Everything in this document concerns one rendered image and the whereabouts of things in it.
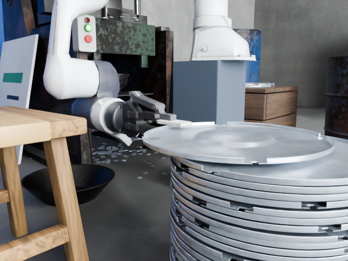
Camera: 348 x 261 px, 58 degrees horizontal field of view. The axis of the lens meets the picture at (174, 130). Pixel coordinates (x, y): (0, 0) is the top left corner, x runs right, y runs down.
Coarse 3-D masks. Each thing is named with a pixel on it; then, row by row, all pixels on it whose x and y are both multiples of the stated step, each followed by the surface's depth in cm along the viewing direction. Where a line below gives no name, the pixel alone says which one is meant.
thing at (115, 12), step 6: (114, 0) 146; (120, 0) 148; (108, 6) 144; (114, 6) 146; (120, 6) 148; (108, 12) 144; (114, 12) 146; (120, 12) 149; (108, 18) 145; (114, 18) 147; (120, 18) 149
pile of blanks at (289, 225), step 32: (192, 192) 38; (224, 192) 35; (256, 192) 33; (288, 192) 32; (320, 192) 32; (192, 224) 39; (224, 224) 35; (256, 224) 33; (288, 224) 34; (320, 224) 32; (192, 256) 39; (224, 256) 36; (256, 256) 34; (288, 256) 34; (320, 256) 33
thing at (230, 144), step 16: (160, 128) 58; (176, 128) 60; (192, 128) 60; (208, 128) 60; (224, 128) 60; (240, 128) 60; (256, 128) 60; (272, 128) 60; (288, 128) 59; (144, 144) 46; (160, 144) 46; (176, 144) 46; (192, 144) 46; (208, 144) 46; (224, 144) 45; (240, 144) 44; (256, 144) 45; (272, 144) 46; (288, 144) 46; (304, 144) 46; (320, 144) 46; (208, 160) 37; (224, 160) 37; (240, 160) 36; (272, 160) 36; (288, 160) 37; (304, 160) 38
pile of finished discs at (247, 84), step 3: (246, 84) 140; (249, 84) 140; (252, 84) 140; (255, 84) 148; (258, 84) 141; (261, 84) 141; (264, 84) 142; (267, 84) 143; (270, 84) 144; (273, 84) 147; (246, 87) 140; (249, 87) 140; (252, 87) 140; (255, 87) 140; (258, 87) 141; (261, 87) 141; (264, 87) 142; (267, 87) 143
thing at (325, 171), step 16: (336, 144) 50; (192, 160) 41; (320, 160) 41; (336, 160) 41; (224, 176) 34; (240, 176) 33; (256, 176) 32; (272, 176) 34; (288, 176) 34; (304, 176) 34; (320, 176) 34; (336, 176) 34
